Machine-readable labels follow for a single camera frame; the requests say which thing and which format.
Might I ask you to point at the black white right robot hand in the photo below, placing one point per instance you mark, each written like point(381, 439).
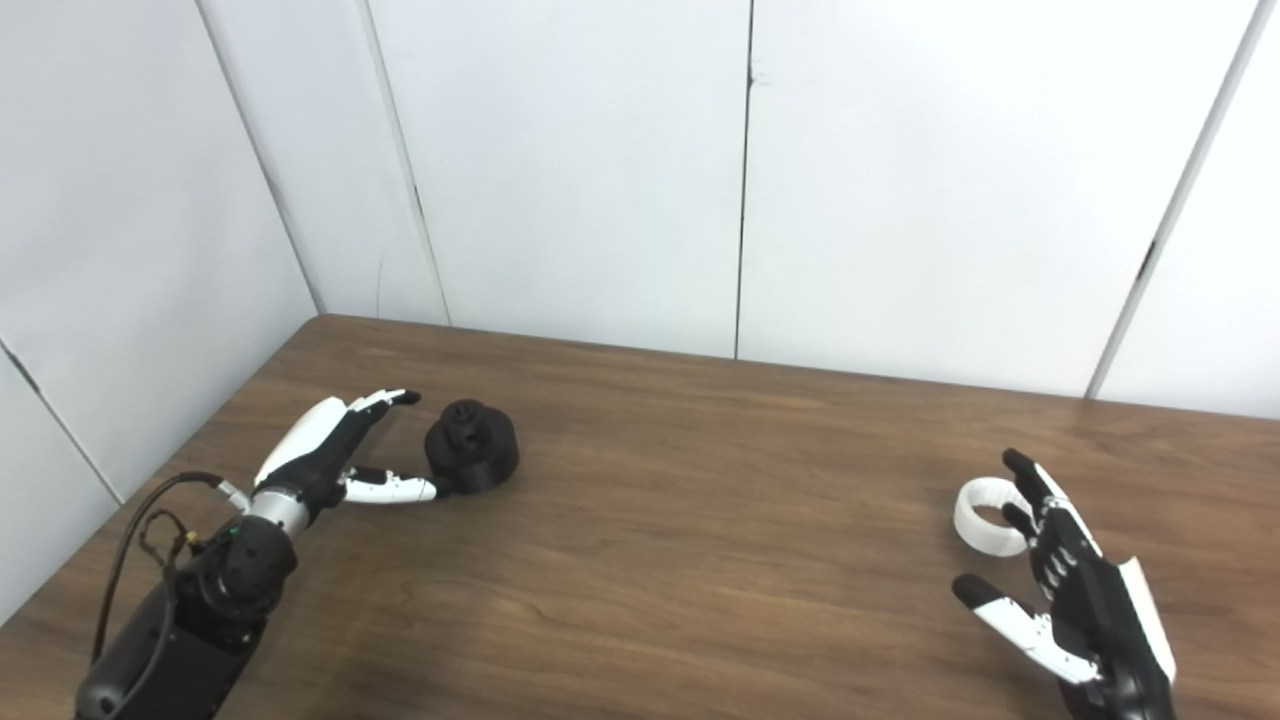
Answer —
point(1100, 620)

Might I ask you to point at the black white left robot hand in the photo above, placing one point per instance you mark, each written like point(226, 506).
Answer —
point(325, 440)

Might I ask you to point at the round black plastic part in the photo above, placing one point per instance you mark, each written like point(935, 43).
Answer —
point(480, 460)

